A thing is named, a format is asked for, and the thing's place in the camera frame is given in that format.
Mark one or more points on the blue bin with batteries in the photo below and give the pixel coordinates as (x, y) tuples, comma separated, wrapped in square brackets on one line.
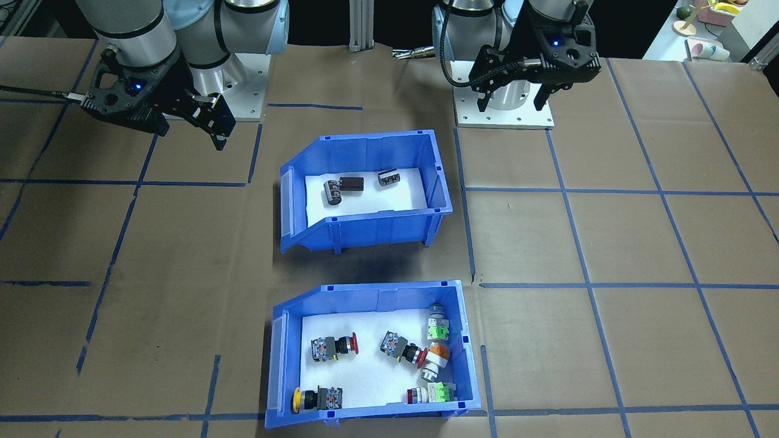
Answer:
[(371, 234)]

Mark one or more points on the blue bin with push buttons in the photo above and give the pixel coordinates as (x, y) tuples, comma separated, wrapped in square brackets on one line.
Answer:
[(365, 420)]

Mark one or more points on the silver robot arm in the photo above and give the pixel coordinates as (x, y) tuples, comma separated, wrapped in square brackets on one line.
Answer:
[(140, 24), (475, 27)]

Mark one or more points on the dark brown rectangular battery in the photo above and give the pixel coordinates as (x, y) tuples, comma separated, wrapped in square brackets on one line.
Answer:
[(352, 185)]

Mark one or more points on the wooden stand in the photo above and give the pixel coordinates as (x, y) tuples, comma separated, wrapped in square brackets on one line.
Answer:
[(684, 27)]

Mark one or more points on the green ball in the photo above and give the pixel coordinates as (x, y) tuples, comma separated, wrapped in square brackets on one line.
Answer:
[(683, 12)]

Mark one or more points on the pastel paper cup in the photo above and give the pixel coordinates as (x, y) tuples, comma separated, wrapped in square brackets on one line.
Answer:
[(706, 50)]

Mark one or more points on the white foam bin liner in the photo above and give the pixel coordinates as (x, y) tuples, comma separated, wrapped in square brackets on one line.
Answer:
[(371, 377), (365, 204)]

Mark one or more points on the pink tray with yellow item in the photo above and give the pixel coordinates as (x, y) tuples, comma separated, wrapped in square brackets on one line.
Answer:
[(718, 17)]

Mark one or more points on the red mushroom push button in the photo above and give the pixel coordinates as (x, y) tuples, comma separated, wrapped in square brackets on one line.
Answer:
[(325, 350)]

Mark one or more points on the orange push button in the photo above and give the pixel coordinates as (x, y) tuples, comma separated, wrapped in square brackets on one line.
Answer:
[(437, 356)]

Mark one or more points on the yellow push button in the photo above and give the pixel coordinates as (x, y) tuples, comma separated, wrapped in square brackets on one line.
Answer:
[(322, 398)]

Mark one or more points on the red button with green block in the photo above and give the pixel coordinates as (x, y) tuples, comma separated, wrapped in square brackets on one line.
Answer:
[(439, 393)]

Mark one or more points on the aluminium frame post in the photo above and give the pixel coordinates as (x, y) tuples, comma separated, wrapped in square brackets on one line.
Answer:
[(362, 24)]

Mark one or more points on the grey switch with green block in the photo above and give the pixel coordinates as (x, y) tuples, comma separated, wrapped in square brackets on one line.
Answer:
[(437, 331)]

